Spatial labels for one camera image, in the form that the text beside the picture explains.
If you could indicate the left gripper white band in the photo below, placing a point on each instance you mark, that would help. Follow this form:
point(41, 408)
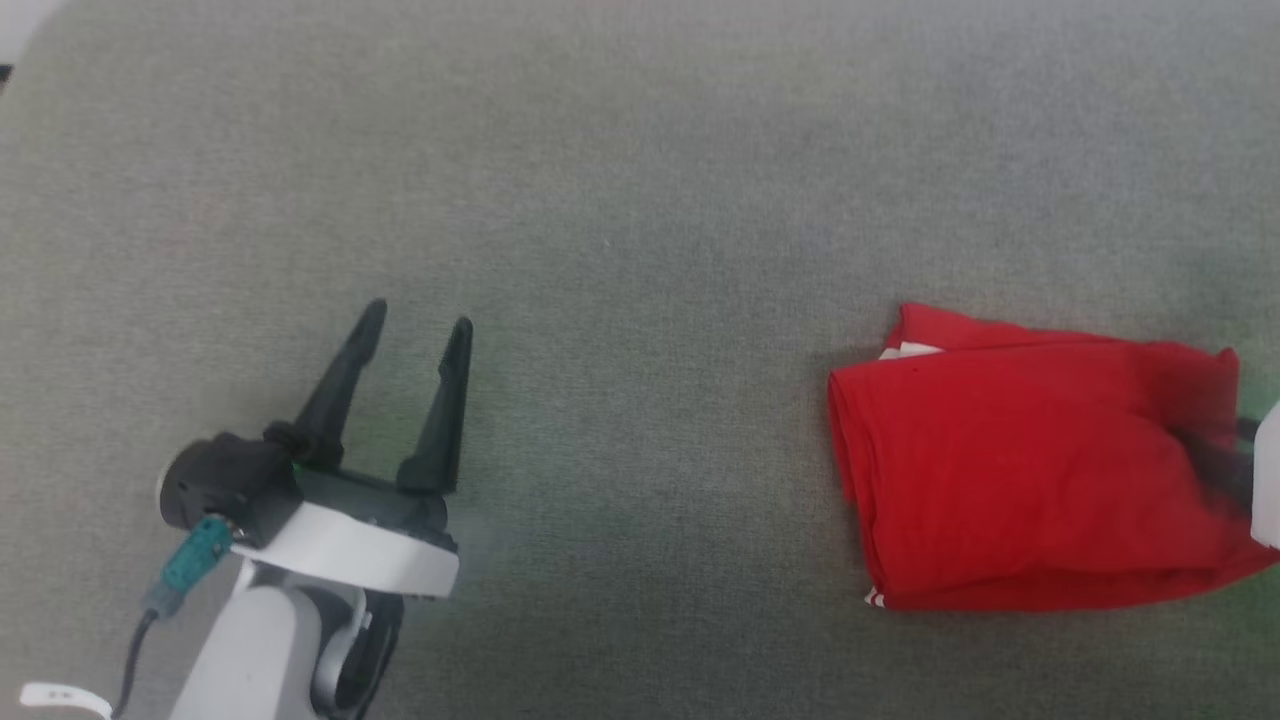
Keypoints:
point(370, 545)

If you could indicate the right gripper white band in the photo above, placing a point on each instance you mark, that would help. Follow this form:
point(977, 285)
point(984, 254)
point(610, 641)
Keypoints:
point(1268, 480)

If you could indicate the red shirt with white sleeves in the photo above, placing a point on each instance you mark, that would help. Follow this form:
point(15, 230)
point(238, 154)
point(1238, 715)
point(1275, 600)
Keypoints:
point(1020, 470)

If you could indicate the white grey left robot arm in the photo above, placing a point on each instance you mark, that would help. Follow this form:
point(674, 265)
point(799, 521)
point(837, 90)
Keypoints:
point(250, 650)

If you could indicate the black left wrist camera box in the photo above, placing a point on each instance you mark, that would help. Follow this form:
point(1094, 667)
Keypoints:
point(225, 485)

